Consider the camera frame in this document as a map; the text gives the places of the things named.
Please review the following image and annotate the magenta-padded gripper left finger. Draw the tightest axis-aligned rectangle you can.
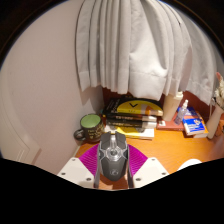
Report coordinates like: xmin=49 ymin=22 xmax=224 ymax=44
xmin=57 ymin=143 xmax=101 ymax=189

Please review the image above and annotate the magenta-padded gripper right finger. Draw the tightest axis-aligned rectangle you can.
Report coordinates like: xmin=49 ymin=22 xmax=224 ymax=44
xmin=126 ymin=143 xmax=170 ymax=189

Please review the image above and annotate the grey and black computer mouse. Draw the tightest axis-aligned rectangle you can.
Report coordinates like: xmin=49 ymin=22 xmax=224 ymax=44
xmin=96 ymin=130 xmax=130 ymax=183

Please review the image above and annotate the yellow and white book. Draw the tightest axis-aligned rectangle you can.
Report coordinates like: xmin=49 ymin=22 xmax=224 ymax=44
xmin=104 ymin=124 xmax=156 ymax=140

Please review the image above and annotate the dark mug with green inside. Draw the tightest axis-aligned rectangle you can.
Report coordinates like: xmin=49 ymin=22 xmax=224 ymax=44
xmin=73 ymin=113 xmax=106 ymax=144

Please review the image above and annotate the reddish brown book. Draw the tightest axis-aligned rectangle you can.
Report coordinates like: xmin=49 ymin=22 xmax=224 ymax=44
xmin=156 ymin=118 xmax=185 ymax=132

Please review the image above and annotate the thin dark book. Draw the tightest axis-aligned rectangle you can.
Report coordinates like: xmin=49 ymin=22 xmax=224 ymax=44
xmin=102 ymin=111 xmax=158 ymax=123
xmin=104 ymin=117 xmax=158 ymax=130

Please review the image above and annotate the clear spray bottle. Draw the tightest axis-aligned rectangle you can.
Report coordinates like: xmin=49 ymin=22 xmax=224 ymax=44
xmin=174 ymin=99 xmax=189 ymax=126

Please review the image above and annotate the blue book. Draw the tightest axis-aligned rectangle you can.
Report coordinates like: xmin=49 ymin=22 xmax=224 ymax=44
xmin=178 ymin=106 xmax=207 ymax=136

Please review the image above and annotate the orange book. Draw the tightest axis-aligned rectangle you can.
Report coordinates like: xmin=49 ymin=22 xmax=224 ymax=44
xmin=193 ymin=111 xmax=210 ymax=139

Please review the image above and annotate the cream tumbler with lid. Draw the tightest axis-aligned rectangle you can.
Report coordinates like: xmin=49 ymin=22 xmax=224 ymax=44
xmin=161 ymin=90 xmax=184 ymax=122

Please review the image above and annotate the white ceramic vase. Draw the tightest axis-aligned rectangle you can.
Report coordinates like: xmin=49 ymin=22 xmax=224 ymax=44
xmin=205 ymin=101 xmax=224 ymax=140

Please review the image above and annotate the white pleated curtain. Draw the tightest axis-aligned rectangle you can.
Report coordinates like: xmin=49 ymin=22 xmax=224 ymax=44
xmin=74 ymin=0 xmax=218 ymax=106

